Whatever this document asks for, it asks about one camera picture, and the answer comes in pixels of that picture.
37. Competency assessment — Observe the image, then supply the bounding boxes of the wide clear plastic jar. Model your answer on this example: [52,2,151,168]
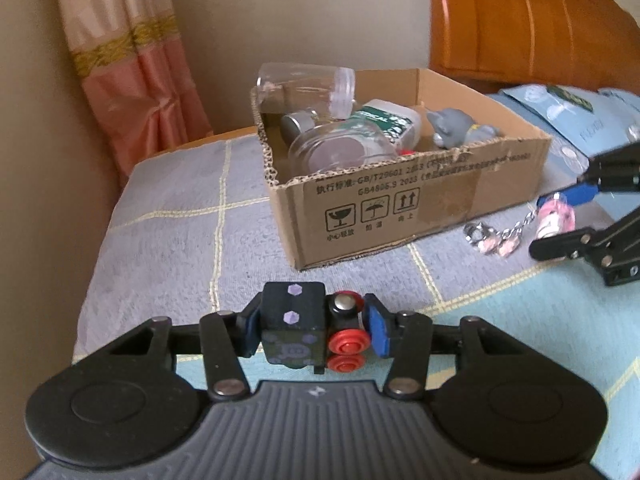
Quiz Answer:
[287,119,399,181]

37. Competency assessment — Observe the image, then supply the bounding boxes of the pink curtain with gold band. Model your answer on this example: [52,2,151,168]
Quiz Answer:
[52,0,214,192]

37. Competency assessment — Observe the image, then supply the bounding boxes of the grey cat toy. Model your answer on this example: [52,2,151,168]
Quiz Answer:
[425,106,507,151]

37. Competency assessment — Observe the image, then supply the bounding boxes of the blue floral pillow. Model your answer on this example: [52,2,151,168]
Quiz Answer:
[487,84,640,172]

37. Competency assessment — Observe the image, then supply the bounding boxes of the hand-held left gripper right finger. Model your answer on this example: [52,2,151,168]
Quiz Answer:
[363,293,526,397]

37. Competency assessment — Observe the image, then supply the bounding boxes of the white bottle with green label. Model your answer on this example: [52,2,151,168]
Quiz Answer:
[350,100,427,154]

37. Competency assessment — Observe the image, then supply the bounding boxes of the cardboard box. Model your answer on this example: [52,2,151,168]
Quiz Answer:
[250,67,554,271]

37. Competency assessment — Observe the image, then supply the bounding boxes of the tall clear plastic jar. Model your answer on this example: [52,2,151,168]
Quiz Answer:
[256,62,357,121]

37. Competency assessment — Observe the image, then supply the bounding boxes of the black toy train car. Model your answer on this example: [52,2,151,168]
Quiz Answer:
[260,282,374,376]

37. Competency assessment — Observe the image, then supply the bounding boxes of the grey and teal checked blanket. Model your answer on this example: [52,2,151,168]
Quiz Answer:
[72,135,640,480]

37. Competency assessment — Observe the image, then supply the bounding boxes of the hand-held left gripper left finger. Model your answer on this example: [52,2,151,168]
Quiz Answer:
[107,295,265,401]

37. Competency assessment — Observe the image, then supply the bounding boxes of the pink bottle keychain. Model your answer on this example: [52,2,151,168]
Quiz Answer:
[462,194,577,259]

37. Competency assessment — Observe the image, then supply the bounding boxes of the wooden headboard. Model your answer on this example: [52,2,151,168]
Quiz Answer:
[427,0,640,97]

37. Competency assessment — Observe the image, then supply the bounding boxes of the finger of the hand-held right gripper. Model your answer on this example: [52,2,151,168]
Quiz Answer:
[529,204,640,287]
[561,141,640,206]

